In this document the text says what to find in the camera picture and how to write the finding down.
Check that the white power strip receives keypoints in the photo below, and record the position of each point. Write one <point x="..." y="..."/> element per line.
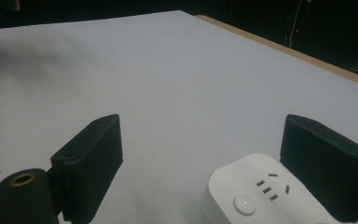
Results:
<point x="261" y="199"/>

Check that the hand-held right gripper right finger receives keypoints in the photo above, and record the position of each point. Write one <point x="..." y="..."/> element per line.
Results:
<point x="326" y="168"/>

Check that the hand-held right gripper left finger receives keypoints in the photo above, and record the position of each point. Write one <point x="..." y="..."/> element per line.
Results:
<point x="90" y="161"/>

